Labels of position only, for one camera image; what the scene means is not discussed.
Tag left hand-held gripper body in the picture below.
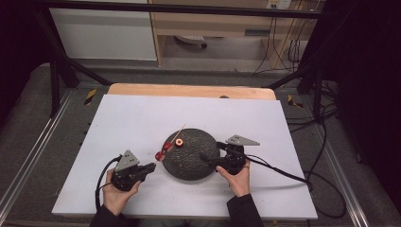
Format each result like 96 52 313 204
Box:
110 149 149 193

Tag person's right hand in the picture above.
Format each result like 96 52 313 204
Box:
215 159 253 199

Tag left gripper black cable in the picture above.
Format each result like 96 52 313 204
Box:
95 154 123 211

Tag black cables on floor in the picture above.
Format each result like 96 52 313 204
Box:
284 79 340 134

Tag yellow black tape strip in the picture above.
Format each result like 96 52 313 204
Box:
83 88 97 106
287 94 305 109

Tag thin bamboo skewer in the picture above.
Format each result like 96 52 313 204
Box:
153 122 187 165

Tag black round plate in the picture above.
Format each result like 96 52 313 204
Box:
160 127 221 183

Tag light wooden desk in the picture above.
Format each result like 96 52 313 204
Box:
148 0 320 70

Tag bundle of hanging black cables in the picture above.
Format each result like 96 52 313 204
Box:
253 14 305 76

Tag white device with black wheel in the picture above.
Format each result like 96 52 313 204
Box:
174 34 209 49

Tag aluminium rail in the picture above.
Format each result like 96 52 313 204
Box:
0 89 76 209
314 125 371 227

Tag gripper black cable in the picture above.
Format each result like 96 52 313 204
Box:
243 153 347 219
95 154 123 211

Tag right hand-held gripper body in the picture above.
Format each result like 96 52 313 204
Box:
215 134 261 176

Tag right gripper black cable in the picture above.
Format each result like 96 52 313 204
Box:
243 153 347 219

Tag white board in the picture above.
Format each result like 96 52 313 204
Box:
51 94 319 220

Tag person's left hand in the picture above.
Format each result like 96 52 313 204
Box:
101 168 142 218

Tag wooden table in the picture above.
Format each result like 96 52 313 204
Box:
107 82 277 101

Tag black curtain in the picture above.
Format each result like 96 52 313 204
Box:
0 0 53 127
310 0 401 217

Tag white cabinet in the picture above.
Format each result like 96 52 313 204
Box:
49 0 158 61

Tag black metal frame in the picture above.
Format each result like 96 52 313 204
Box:
31 0 337 119

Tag white wall socket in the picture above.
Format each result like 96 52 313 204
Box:
266 0 293 10

